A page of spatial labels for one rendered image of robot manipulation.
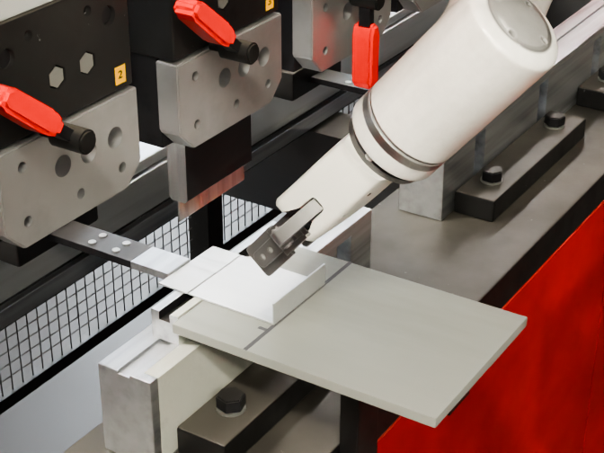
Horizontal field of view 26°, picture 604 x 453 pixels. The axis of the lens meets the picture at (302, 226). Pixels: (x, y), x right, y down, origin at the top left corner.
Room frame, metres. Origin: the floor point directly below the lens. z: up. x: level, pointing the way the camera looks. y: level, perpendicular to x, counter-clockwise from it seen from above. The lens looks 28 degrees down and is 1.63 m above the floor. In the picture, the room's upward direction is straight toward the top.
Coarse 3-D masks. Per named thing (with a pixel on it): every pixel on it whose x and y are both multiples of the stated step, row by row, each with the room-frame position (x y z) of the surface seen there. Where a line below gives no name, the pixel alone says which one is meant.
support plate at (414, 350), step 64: (320, 256) 1.10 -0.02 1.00; (192, 320) 0.99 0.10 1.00; (256, 320) 0.99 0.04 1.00; (320, 320) 0.99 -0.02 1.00; (384, 320) 0.99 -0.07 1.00; (448, 320) 0.99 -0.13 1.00; (512, 320) 0.99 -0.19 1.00; (320, 384) 0.90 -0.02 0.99; (384, 384) 0.89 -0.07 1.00; (448, 384) 0.89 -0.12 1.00
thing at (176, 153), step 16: (240, 128) 1.09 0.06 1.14; (176, 144) 1.03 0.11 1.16; (208, 144) 1.05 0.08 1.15; (224, 144) 1.07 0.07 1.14; (240, 144) 1.09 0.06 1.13; (176, 160) 1.03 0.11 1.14; (192, 160) 1.03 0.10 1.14; (208, 160) 1.05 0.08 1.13; (224, 160) 1.07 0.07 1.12; (240, 160) 1.09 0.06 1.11; (176, 176) 1.03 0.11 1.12; (192, 176) 1.03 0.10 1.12; (208, 176) 1.05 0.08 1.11; (224, 176) 1.07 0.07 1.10; (240, 176) 1.11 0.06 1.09; (176, 192) 1.03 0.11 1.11; (192, 192) 1.03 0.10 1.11; (208, 192) 1.06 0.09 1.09; (192, 208) 1.04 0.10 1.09
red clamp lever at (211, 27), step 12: (180, 0) 0.94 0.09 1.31; (192, 0) 0.93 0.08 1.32; (180, 12) 0.93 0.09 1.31; (192, 12) 0.93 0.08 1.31; (204, 12) 0.93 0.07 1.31; (192, 24) 0.94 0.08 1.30; (204, 24) 0.94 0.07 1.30; (216, 24) 0.94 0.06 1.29; (228, 24) 0.96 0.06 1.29; (204, 36) 0.95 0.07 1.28; (216, 36) 0.95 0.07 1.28; (228, 36) 0.96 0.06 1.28; (216, 48) 0.99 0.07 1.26; (228, 48) 0.97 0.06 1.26; (240, 48) 0.98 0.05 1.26; (252, 48) 0.98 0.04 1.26; (240, 60) 0.98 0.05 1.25; (252, 60) 0.98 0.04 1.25
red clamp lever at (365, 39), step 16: (352, 0) 1.16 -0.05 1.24; (368, 0) 1.15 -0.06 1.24; (384, 0) 1.16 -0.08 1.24; (368, 16) 1.16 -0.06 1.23; (368, 32) 1.15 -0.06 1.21; (352, 48) 1.16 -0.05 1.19; (368, 48) 1.15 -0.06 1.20; (352, 64) 1.16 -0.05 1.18; (368, 64) 1.15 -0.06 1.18; (352, 80) 1.16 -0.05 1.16; (368, 80) 1.15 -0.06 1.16
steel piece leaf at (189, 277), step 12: (204, 252) 1.11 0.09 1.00; (216, 252) 1.11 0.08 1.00; (228, 252) 1.11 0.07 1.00; (192, 264) 1.09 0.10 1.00; (204, 264) 1.09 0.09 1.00; (216, 264) 1.09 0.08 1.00; (168, 276) 1.06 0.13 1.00; (180, 276) 1.06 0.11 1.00; (192, 276) 1.06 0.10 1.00; (204, 276) 1.06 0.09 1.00; (180, 288) 1.04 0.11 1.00; (192, 288) 1.04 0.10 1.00
